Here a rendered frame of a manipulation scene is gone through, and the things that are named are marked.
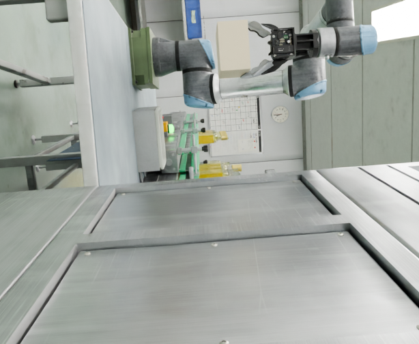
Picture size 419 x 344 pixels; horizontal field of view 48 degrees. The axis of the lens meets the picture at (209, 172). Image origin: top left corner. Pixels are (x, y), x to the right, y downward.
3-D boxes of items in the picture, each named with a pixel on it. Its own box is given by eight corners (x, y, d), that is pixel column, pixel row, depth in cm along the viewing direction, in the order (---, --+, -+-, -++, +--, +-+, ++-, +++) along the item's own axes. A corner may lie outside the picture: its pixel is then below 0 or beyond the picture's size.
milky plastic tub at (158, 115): (139, 173, 170) (163, 170, 170) (132, 110, 165) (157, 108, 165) (145, 163, 187) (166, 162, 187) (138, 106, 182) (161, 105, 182)
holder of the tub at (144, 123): (139, 186, 171) (161, 185, 171) (132, 111, 165) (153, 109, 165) (145, 176, 188) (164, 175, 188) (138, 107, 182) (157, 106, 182)
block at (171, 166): (161, 174, 189) (178, 173, 189) (159, 151, 187) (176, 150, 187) (162, 172, 193) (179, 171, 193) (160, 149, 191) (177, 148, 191)
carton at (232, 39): (217, 21, 115) (247, 19, 116) (215, 35, 131) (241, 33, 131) (220, 70, 116) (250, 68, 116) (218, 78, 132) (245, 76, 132)
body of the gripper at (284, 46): (270, 27, 116) (319, 24, 116) (266, 35, 125) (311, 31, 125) (272, 58, 117) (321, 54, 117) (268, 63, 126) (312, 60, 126)
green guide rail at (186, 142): (177, 155, 192) (197, 153, 192) (177, 152, 192) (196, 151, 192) (187, 115, 363) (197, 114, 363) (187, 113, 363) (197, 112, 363)
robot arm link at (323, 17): (319, 31, 177) (363, -21, 128) (320, 61, 177) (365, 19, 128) (288, 33, 177) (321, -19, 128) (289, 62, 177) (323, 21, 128)
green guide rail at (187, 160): (179, 172, 194) (198, 170, 194) (179, 170, 194) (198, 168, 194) (188, 124, 365) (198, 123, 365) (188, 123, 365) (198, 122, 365)
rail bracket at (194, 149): (179, 177, 190) (209, 175, 190) (175, 136, 186) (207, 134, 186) (179, 175, 193) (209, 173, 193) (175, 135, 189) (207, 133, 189)
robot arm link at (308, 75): (187, 74, 189) (325, 59, 175) (189, 112, 189) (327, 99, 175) (177, 69, 178) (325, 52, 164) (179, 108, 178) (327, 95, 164)
